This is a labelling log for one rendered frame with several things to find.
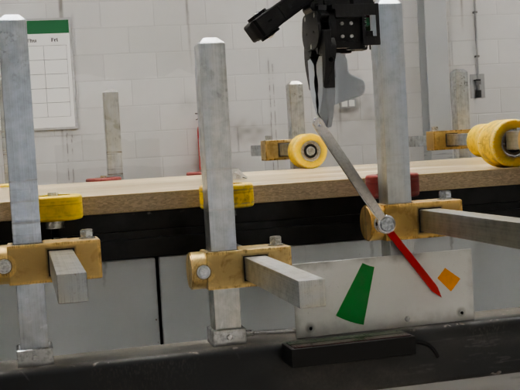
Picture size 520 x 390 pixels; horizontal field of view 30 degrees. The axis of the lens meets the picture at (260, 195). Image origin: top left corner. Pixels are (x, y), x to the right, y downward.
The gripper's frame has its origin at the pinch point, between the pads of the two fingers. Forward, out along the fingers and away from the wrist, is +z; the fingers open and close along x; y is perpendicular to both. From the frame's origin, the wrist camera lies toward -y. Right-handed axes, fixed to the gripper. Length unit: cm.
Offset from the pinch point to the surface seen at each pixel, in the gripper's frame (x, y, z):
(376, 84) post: 8.3, 10.8, -4.3
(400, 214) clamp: 5.4, 12.1, 13.7
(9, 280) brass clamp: 5.3, -40.0, 17.8
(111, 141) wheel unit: 115, -16, 0
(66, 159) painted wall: 722, -1, 8
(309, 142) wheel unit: 93, 26, 4
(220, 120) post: 6.1, -12.0, -0.5
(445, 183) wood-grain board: 25.6, 28.1, 11.2
